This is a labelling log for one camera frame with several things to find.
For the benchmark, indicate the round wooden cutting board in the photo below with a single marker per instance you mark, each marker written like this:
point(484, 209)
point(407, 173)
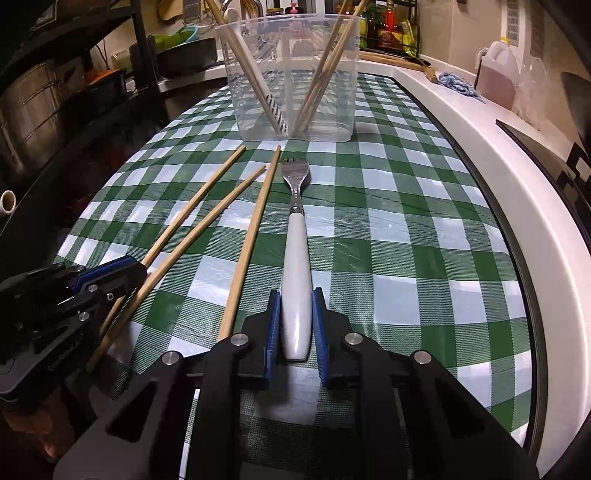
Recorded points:
point(388, 60)

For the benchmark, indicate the clear plastic bag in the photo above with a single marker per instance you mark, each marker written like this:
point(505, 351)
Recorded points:
point(540, 97)

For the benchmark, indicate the wall vent grille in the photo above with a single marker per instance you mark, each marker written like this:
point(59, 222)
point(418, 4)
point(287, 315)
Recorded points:
point(535, 18)
point(512, 18)

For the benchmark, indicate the clear plastic utensil container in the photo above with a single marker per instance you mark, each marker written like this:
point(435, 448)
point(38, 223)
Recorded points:
point(344, 101)

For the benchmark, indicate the dark sauce bottle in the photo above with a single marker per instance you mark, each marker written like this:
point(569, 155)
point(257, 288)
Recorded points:
point(372, 30)

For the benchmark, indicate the large steel pot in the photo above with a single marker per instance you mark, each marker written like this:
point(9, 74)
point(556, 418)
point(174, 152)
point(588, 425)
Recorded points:
point(27, 120)

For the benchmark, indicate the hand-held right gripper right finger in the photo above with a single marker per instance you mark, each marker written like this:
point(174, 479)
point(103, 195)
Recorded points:
point(320, 341)

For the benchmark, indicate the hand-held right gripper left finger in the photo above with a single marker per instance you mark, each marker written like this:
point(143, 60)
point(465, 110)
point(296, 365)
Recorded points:
point(273, 337)

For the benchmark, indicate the blue basin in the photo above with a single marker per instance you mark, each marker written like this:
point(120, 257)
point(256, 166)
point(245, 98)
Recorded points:
point(198, 31)

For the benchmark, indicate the metal grater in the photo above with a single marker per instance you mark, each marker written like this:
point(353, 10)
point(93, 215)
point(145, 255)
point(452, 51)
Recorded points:
point(191, 10)

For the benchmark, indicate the green white checkered tablecloth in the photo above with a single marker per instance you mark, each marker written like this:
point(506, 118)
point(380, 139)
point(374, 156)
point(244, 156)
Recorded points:
point(392, 230)

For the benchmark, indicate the black spice rack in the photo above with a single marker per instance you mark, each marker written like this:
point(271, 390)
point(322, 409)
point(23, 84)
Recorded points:
point(415, 18)

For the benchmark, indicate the hanging wooden board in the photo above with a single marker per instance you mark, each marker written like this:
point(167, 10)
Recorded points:
point(167, 8)

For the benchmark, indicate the plastic oil jug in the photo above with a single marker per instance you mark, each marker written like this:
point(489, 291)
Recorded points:
point(496, 78)

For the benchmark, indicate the green bowl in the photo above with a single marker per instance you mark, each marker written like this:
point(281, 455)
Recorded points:
point(173, 39)

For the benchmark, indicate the green packet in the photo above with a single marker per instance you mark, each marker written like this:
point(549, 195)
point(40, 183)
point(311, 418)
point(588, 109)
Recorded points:
point(410, 37)

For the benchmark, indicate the black burner grate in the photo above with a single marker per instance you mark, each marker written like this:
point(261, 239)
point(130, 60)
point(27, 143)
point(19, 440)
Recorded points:
point(577, 170)

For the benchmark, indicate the white pipe end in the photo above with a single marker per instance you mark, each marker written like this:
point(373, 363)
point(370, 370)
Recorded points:
point(8, 203)

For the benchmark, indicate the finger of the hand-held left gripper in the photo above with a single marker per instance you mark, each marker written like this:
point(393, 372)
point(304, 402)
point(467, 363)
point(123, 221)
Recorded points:
point(106, 271)
point(101, 309)

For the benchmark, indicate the black glass gas stove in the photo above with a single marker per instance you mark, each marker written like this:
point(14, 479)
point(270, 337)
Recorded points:
point(531, 147)

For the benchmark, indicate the blue cloth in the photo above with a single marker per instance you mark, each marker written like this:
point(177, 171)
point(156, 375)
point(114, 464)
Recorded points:
point(459, 86)

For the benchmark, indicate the wooden spatula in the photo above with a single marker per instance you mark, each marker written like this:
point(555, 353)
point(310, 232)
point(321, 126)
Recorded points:
point(429, 73)

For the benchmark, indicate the red jar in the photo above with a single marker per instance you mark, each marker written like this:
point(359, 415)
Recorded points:
point(274, 10)

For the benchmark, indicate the black pot with orange lid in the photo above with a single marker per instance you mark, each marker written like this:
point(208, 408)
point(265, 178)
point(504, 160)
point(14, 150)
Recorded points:
point(99, 94)

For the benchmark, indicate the black pan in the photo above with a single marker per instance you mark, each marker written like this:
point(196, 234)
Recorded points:
point(184, 57)

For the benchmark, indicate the black shelf rack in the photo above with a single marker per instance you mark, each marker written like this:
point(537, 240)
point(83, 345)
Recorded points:
point(141, 27)

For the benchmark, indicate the pink dish soap bottle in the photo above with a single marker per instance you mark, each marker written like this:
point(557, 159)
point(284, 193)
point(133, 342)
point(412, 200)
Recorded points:
point(293, 8)

